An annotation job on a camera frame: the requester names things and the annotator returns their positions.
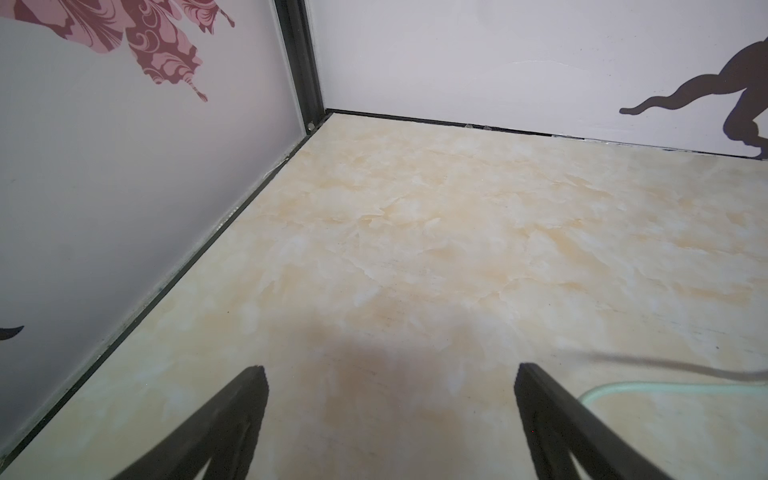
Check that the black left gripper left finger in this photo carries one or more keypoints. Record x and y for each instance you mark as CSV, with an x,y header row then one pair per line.
x,y
217,441

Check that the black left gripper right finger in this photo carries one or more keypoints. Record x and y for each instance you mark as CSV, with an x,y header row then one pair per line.
x,y
561,433

